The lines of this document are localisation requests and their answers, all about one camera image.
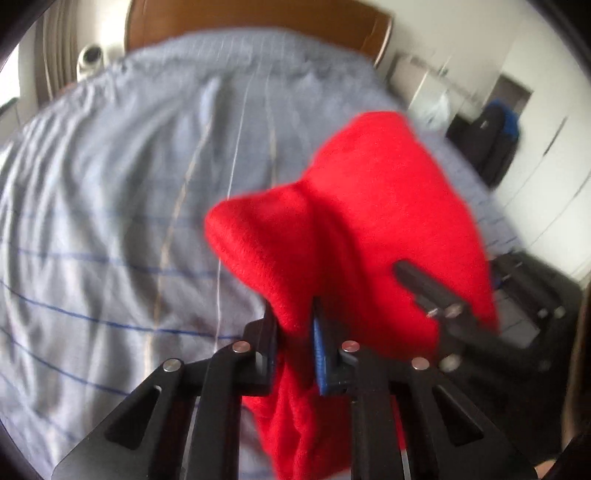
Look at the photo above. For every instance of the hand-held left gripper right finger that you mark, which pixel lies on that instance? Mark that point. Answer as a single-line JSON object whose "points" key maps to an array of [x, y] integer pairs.
{"points": [[318, 355]]}

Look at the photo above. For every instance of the blue cloth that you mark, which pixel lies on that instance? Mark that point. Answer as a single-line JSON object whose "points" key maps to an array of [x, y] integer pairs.
{"points": [[510, 124]]}

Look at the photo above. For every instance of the black and blue backpack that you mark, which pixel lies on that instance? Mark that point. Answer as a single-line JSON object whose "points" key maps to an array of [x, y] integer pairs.
{"points": [[489, 147]]}

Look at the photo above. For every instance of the red sweater with white print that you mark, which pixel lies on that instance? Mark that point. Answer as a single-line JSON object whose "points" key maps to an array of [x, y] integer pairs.
{"points": [[369, 207]]}

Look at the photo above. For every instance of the white plastic bag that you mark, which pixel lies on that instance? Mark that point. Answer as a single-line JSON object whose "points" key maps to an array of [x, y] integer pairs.
{"points": [[437, 108]]}

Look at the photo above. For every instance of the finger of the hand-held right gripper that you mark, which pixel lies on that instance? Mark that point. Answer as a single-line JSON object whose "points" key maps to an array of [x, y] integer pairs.
{"points": [[429, 293]]}

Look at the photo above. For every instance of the white cabinet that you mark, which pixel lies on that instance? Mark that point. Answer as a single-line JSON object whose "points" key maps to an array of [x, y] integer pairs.
{"points": [[411, 78]]}

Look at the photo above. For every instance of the wooden headboard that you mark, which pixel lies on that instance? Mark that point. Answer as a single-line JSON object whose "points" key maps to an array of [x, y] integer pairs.
{"points": [[277, 14]]}

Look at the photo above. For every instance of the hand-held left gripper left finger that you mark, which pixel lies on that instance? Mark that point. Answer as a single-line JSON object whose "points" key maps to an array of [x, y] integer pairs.
{"points": [[271, 350]]}

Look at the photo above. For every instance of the grey plaid pillow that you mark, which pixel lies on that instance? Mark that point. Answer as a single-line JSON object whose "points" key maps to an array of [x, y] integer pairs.
{"points": [[231, 50]]}

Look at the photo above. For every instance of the white wardrobe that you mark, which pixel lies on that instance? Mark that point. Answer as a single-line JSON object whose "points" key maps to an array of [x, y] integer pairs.
{"points": [[554, 161]]}

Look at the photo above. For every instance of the white round device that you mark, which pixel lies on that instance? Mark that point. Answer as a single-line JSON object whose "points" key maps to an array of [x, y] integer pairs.
{"points": [[91, 57]]}

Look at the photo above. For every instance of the beige curtain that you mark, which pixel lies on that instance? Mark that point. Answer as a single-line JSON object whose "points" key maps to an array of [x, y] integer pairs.
{"points": [[57, 55]]}

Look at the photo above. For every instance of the grey plaid quilt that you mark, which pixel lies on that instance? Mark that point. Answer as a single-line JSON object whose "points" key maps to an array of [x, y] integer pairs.
{"points": [[115, 207]]}

